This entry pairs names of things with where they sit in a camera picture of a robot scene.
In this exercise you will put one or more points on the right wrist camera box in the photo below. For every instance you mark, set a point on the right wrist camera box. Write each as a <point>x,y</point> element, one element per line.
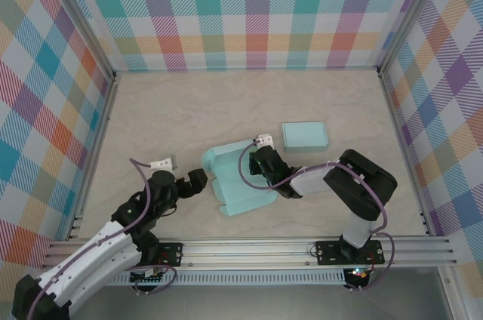
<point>265,140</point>

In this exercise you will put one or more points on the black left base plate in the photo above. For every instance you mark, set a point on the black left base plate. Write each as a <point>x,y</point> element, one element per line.
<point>173,252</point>

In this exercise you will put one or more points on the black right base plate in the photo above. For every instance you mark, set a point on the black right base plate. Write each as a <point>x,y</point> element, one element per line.
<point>328,252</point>

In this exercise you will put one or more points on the grey metal sheet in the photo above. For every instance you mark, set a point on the grey metal sheet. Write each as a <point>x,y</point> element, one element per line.
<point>245,303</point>

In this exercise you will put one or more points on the aluminium side rail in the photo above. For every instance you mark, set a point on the aluminium side rail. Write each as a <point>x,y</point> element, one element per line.
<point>402,146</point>
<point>97,146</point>

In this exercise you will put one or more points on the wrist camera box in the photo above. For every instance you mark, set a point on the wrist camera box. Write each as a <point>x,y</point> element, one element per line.
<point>164,162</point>
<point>265,140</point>

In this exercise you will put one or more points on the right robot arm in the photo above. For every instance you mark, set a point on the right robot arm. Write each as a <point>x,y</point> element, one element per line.
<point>313,182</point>

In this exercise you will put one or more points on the light blue paper box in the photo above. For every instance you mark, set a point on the light blue paper box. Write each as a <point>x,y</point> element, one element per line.
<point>234,184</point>
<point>303,135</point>

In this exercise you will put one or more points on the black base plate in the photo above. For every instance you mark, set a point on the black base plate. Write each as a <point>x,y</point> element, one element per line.
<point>173,252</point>
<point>328,252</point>

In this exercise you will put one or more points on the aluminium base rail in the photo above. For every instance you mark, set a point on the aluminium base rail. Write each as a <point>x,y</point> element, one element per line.
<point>245,252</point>

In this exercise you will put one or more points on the small circuit board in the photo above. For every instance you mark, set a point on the small circuit board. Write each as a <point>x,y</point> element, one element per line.
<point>358,274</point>
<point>149,279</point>

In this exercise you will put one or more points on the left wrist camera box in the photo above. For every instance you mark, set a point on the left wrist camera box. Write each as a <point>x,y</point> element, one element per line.
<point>164,162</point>

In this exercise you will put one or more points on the aluminium frame post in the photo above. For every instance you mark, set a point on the aluminium frame post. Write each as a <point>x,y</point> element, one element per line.
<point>405,14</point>
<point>87,22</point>

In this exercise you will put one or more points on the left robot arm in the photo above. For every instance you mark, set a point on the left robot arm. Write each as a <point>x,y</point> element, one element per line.
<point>94,259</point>

